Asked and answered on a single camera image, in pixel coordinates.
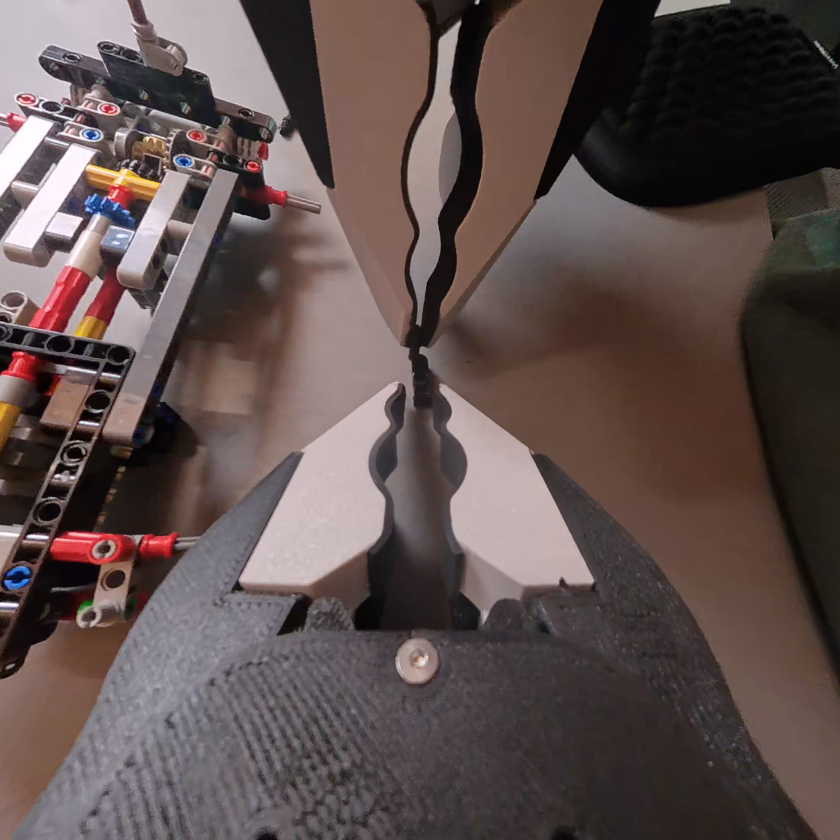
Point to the person's green clothing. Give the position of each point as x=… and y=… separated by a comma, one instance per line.
x=794, y=394

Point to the lego car chassis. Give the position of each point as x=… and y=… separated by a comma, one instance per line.
x=164, y=249

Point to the black lego connector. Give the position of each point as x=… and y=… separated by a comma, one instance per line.
x=422, y=387

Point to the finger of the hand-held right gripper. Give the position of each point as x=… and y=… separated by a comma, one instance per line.
x=525, y=98
x=367, y=131

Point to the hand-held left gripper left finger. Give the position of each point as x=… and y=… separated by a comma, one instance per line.
x=315, y=518

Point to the dark red rod with grey end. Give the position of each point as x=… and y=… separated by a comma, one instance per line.
x=161, y=56

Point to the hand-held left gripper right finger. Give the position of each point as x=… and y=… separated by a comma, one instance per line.
x=518, y=525

